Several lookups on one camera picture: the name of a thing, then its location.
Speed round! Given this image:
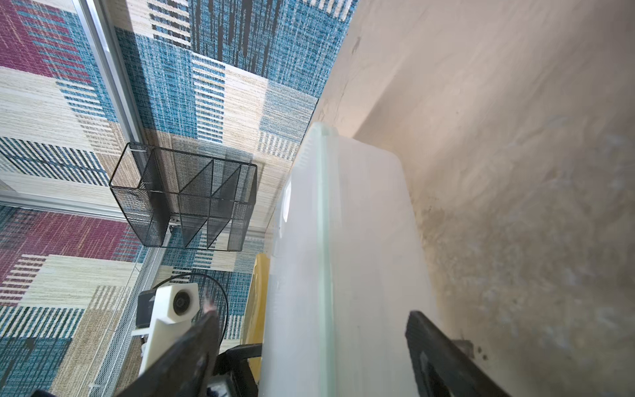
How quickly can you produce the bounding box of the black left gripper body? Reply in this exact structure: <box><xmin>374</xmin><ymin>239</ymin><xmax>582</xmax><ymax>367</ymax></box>
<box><xmin>207</xmin><ymin>343</ymin><xmax>262</xmax><ymax>397</ymax></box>

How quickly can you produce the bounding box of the translucent white lunch box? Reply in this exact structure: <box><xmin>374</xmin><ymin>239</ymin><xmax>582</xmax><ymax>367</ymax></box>
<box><xmin>259</xmin><ymin>123</ymin><xmax>439</xmax><ymax>396</ymax></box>

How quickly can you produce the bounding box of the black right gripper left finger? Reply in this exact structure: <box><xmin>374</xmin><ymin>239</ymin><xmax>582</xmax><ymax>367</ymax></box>
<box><xmin>120</xmin><ymin>309</ymin><xmax>221</xmax><ymax>397</ymax></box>

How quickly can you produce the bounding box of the yellow lunch box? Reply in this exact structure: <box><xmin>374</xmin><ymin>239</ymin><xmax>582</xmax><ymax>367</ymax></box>
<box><xmin>241</xmin><ymin>253</ymin><xmax>271</xmax><ymax>383</ymax></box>

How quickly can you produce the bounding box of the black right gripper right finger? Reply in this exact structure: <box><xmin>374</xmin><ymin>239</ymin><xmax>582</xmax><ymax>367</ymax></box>
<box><xmin>405</xmin><ymin>310</ymin><xmax>508</xmax><ymax>396</ymax></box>

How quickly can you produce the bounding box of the black wire mesh shelf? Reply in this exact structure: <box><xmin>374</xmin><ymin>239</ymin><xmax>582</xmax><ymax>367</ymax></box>
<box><xmin>109</xmin><ymin>143</ymin><xmax>258</xmax><ymax>252</ymax></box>

